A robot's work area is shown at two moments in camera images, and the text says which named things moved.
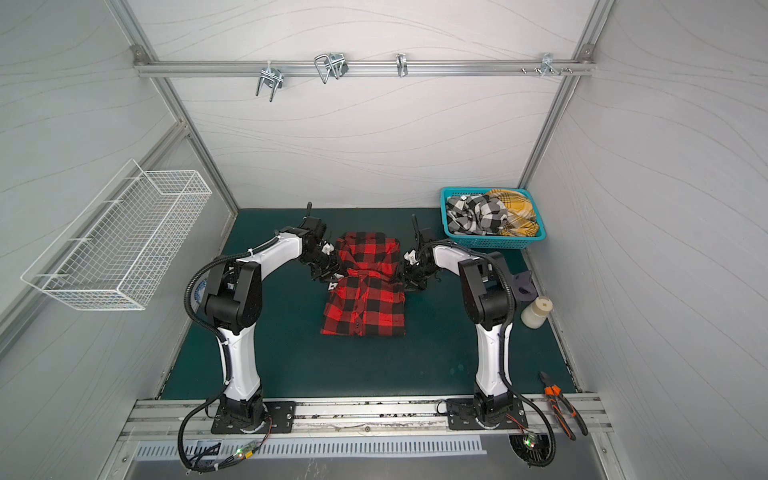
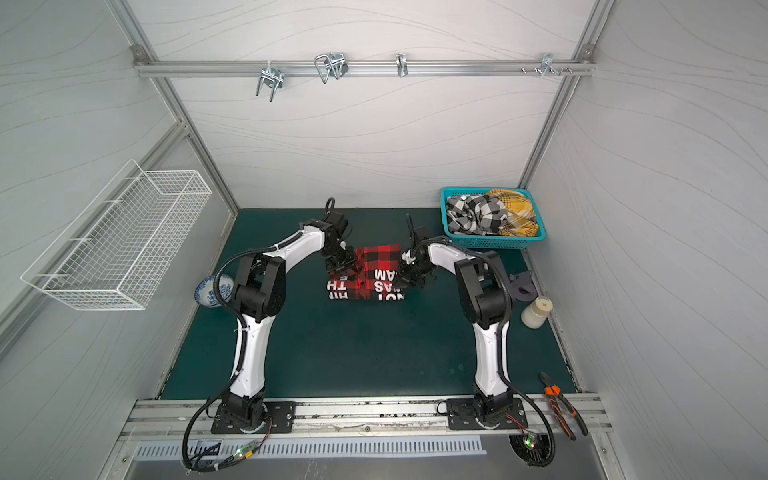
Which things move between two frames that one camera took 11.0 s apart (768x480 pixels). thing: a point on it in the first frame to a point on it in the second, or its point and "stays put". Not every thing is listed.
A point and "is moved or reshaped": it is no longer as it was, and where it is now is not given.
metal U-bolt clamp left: (272, 77) stays put
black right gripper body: (414, 274) stays put
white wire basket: (114, 250) stays put
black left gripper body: (324, 265) to (340, 259)
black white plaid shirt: (475, 214) stays put
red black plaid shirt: (368, 301) is moved or reshaped
